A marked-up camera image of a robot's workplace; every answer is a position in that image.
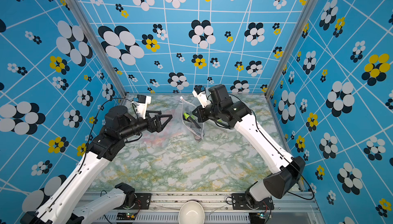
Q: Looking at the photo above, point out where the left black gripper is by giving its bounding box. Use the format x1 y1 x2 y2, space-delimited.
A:
120 109 173 141

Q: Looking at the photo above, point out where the dark purple eggplant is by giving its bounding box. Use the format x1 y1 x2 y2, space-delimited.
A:
182 112 204 142

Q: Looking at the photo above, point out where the clear pink-dotted zip bag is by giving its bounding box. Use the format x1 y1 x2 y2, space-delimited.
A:
149 95 205 143

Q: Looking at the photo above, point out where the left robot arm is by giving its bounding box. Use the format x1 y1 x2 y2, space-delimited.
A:
20 106 173 224

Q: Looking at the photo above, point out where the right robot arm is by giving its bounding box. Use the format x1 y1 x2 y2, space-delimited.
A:
192 84 305 209

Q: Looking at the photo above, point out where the white bowl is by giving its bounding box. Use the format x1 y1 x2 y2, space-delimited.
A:
178 200 205 224

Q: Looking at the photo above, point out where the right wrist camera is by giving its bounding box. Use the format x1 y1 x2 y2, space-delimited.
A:
192 88 211 108

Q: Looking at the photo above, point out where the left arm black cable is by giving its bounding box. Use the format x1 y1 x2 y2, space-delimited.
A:
85 97 136 151

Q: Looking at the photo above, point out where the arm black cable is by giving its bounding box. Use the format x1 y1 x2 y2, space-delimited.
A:
230 93 315 200
85 97 136 151

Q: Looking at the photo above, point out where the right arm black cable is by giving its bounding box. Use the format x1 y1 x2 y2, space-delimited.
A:
230 93 315 200

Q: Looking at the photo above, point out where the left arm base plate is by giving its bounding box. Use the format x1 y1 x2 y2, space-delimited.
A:
116 193 152 210

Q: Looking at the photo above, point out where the aluminium front rail frame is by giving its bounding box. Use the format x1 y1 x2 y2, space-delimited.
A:
94 192 325 224

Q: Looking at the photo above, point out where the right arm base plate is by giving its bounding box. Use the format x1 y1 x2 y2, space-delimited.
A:
230 193 275 211

